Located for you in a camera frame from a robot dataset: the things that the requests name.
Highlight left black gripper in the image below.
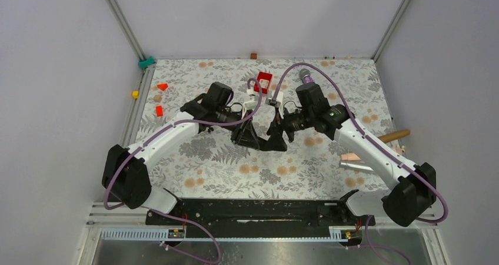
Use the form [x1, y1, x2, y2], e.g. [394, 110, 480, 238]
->
[216, 106, 261, 149]

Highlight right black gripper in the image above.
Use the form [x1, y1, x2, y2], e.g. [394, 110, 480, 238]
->
[264, 106, 315, 152]

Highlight black earbud case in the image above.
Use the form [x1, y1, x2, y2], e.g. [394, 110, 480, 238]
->
[257, 137, 268, 151]

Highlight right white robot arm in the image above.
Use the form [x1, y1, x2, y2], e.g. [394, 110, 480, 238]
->
[265, 83, 437, 227]

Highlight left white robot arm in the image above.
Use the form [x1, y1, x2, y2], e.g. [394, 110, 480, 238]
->
[102, 82, 263, 224]

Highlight floral patterned mat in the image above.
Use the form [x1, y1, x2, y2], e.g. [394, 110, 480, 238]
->
[137, 59, 394, 200]

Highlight red open box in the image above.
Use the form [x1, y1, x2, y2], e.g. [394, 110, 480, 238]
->
[254, 72, 273, 94]

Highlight purple glitter microphone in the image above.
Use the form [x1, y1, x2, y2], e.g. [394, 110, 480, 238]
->
[299, 68, 314, 84]

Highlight pink cylinder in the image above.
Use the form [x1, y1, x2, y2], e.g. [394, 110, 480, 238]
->
[340, 153, 361, 161]

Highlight red small block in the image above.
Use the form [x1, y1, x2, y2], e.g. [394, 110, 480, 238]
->
[155, 105, 164, 117]

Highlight silver metal cylinder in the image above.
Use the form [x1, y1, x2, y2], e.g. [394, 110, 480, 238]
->
[339, 161, 374, 173]

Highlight orange triangular block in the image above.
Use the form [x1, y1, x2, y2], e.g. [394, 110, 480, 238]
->
[157, 83, 168, 91]

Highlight teal block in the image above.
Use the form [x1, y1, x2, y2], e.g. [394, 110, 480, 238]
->
[138, 56, 156, 69]

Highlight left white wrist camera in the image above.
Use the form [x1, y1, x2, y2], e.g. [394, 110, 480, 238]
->
[242, 94, 260, 118]

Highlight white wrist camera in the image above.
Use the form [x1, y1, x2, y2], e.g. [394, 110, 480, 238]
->
[265, 91, 284, 110]
[242, 94, 260, 118]

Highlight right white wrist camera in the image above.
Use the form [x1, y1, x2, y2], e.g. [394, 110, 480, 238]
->
[265, 91, 284, 110]

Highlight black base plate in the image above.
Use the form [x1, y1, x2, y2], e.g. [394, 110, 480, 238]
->
[145, 191, 375, 239]

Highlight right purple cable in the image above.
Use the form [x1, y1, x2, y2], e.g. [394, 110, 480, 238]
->
[271, 62, 449, 265]

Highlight wooden handle stick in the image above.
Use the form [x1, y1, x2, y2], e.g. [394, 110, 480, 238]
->
[378, 130, 411, 143]

